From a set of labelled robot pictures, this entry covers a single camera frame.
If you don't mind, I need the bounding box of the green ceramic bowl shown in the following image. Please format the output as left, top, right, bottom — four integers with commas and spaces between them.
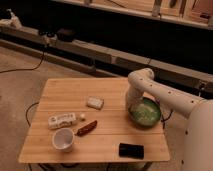
128, 97, 162, 127

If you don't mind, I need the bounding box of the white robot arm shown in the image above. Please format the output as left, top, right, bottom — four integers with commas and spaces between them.
126, 68, 213, 171

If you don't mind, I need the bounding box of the white sponge block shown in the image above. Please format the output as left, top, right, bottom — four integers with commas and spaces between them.
87, 97, 104, 110

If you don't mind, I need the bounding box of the wooden folding table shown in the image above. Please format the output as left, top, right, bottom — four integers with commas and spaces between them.
19, 78, 170, 163

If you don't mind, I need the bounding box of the black power adapter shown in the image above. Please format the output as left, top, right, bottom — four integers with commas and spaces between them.
56, 28, 75, 42

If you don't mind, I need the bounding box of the white plastic cup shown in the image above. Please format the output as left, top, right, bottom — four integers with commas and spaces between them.
52, 128, 74, 152

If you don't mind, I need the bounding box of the black rectangular box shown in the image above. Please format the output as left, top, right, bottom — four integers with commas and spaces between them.
119, 143, 144, 159

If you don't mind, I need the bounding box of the white crumpled cloth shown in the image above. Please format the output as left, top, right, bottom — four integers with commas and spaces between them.
0, 9, 22, 29

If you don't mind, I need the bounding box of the black power cable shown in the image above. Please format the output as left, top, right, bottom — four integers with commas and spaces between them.
0, 46, 47, 75

